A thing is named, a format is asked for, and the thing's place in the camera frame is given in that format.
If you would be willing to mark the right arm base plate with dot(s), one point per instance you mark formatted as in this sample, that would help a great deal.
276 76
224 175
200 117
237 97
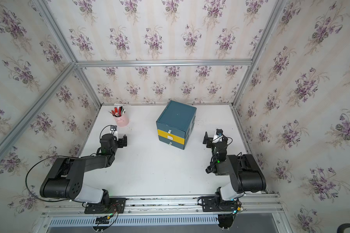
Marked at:
218 204

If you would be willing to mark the teal drawer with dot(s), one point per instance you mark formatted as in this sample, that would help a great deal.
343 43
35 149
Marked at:
173 143
177 131

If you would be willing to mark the teal top drawer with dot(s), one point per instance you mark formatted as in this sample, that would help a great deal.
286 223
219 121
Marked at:
177 131

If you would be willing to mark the aluminium mounting rail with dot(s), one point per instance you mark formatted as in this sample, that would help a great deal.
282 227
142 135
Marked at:
196 205

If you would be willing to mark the teal bottom drawer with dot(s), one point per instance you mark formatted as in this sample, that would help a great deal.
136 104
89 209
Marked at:
173 143

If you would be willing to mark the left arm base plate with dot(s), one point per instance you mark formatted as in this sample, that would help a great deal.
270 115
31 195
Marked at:
114 205

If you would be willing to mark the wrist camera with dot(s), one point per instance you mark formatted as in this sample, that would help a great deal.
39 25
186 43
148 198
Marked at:
113 129
218 136

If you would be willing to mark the yellow drawer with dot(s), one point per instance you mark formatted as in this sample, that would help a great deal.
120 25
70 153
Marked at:
174 138

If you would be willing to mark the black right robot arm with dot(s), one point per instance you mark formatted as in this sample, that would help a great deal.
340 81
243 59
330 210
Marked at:
242 169

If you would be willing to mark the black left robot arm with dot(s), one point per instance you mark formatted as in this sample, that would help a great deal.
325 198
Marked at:
65 178

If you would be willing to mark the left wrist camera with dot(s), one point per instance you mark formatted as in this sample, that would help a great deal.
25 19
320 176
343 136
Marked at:
113 129

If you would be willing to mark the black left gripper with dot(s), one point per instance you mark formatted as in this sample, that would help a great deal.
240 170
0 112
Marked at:
121 141

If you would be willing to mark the pink pen cup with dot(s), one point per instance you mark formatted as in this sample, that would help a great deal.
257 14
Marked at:
122 121

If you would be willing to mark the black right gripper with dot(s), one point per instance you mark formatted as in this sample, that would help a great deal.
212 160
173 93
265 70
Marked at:
209 140

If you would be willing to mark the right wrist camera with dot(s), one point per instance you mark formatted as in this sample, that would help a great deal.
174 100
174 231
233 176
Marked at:
218 136

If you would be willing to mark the teal drawer cabinet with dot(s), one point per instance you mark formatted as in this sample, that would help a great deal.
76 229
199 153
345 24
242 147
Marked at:
178 114

